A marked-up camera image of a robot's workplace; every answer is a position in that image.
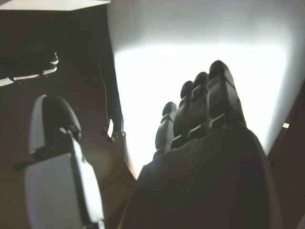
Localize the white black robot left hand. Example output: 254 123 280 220
24 59 285 229

